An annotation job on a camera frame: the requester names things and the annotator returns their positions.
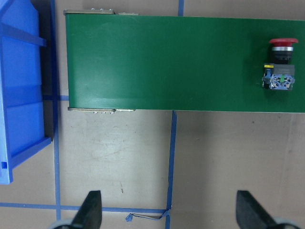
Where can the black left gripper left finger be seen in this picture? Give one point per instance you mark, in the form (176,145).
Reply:
(89,216)

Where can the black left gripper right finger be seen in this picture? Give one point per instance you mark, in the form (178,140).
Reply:
(250,214)

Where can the red push button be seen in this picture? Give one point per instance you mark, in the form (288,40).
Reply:
(279,74)

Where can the blue left bin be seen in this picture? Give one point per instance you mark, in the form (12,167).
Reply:
(21,106)

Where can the green conveyor belt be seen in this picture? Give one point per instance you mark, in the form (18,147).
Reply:
(129,62)

